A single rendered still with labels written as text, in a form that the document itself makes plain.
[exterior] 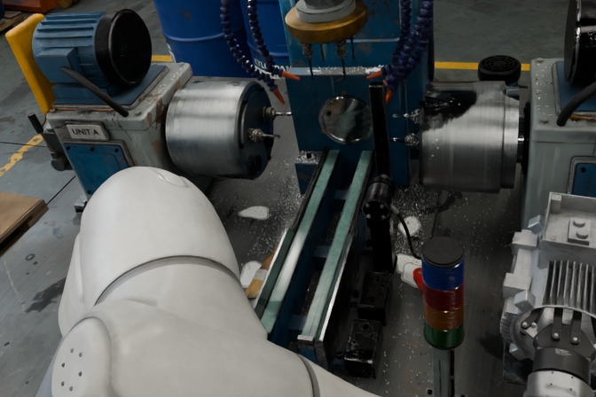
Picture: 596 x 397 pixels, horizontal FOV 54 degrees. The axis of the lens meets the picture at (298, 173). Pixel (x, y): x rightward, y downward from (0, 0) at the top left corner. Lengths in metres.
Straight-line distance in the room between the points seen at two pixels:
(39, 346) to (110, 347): 1.12
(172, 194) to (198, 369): 0.19
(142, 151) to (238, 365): 1.12
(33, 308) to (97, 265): 1.11
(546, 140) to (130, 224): 0.89
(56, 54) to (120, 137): 0.24
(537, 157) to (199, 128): 0.75
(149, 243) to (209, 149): 0.94
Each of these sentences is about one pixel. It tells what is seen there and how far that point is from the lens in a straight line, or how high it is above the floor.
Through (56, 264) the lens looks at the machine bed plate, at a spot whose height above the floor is 0.80.
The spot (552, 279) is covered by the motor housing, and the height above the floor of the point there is 1.11.
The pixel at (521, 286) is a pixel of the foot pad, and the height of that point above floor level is 1.07.
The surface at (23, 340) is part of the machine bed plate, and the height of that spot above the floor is 0.80.
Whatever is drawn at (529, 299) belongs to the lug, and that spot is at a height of 1.09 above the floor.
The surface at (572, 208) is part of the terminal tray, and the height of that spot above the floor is 1.12.
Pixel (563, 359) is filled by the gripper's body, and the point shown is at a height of 1.08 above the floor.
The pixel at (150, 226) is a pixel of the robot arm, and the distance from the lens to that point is 0.52.
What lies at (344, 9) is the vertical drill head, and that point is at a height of 1.35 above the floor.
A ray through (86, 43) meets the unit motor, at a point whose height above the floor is 1.32.
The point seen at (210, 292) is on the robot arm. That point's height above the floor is 1.49.
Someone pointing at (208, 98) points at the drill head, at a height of 1.16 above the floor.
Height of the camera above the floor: 1.83
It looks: 37 degrees down
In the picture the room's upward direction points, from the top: 11 degrees counter-clockwise
